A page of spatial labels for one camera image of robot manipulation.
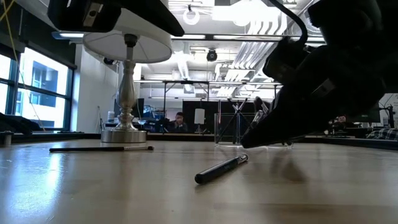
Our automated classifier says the clear plastic organizer container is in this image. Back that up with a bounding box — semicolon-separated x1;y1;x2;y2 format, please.
213;112;293;147

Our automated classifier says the large window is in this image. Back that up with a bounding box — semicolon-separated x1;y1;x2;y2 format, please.
0;46;75;131

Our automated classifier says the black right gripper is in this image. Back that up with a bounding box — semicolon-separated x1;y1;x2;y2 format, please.
241;43;398;149

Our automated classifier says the silver ceiling duct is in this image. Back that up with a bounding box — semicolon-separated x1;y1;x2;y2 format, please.
231;12;289;71

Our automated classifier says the black aluminium table frame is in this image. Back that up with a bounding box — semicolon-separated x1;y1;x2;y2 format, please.
0;132;398;152

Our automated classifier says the person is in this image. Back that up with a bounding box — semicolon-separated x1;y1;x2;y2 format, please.
167;111;190;134
334;114;351;131

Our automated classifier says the white ceiling ring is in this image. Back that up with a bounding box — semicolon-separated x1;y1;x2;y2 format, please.
182;8;201;26

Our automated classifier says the small white lamp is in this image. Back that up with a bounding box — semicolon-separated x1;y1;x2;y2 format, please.
194;108;206;133

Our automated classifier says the black background workstation frame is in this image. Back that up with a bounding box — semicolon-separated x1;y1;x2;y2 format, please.
133;80;210;119

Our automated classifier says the black printed makeup brush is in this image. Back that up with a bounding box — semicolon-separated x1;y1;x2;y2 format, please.
194;154;249;185

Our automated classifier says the black partition panel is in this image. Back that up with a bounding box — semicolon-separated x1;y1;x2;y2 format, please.
182;100;256;134

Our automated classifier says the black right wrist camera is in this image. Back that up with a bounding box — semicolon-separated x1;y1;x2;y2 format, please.
262;36;312;85

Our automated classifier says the black monitor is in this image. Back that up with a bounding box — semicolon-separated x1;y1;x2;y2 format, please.
113;98;146;119

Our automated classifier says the ceiling light panel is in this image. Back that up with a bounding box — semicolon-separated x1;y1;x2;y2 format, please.
51;30;85;40

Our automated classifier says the plaid cloth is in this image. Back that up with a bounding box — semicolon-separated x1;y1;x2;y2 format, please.
366;128;398;141

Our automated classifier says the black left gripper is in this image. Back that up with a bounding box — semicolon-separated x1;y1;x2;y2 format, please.
47;0;185;37

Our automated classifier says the large black powder brush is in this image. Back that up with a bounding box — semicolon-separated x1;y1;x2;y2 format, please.
244;95;267;139

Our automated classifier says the white shade silver table lamp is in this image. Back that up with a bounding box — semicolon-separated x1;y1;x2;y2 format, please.
82;6;173;144

